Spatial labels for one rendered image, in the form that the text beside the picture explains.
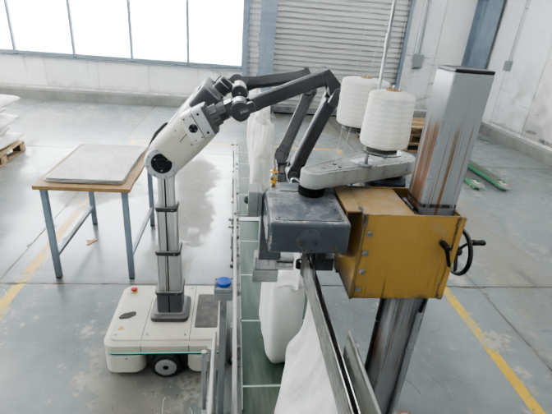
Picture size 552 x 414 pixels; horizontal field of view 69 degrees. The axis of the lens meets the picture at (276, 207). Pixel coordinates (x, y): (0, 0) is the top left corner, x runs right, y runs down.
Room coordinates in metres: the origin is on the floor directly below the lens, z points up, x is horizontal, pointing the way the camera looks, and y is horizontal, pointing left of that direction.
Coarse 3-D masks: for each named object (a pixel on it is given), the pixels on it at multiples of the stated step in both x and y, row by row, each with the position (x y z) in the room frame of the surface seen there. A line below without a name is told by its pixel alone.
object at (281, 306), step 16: (288, 272) 1.46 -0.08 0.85; (272, 288) 1.42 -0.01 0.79; (288, 288) 1.40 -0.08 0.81; (304, 288) 1.43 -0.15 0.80; (272, 304) 1.39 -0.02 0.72; (288, 304) 1.37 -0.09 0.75; (272, 320) 1.38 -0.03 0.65; (288, 320) 1.37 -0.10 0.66; (272, 336) 1.37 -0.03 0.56; (288, 336) 1.37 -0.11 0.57; (272, 352) 1.37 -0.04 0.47
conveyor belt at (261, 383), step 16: (240, 224) 2.75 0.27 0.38; (256, 224) 2.77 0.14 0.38; (240, 240) 2.51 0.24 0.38; (256, 240) 2.53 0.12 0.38; (240, 256) 2.29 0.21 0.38; (256, 288) 1.95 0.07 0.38; (256, 304) 1.81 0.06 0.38; (304, 304) 1.85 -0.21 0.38; (256, 320) 1.67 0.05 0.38; (256, 336) 1.56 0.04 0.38; (256, 352) 1.45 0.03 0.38; (256, 368) 1.35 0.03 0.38; (272, 368) 1.36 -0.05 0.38; (256, 384) 1.26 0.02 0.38; (272, 384) 1.27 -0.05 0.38; (256, 400) 1.18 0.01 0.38; (272, 400) 1.19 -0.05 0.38
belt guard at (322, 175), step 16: (336, 160) 1.33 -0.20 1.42; (384, 160) 1.38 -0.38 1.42; (400, 160) 1.40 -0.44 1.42; (304, 176) 1.19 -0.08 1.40; (320, 176) 1.18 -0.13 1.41; (336, 176) 1.22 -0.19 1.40; (352, 176) 1.25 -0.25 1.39; (368, 176) 1.29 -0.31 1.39; (384, 176) 1.33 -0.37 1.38; (400, 176) 1.37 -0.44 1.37
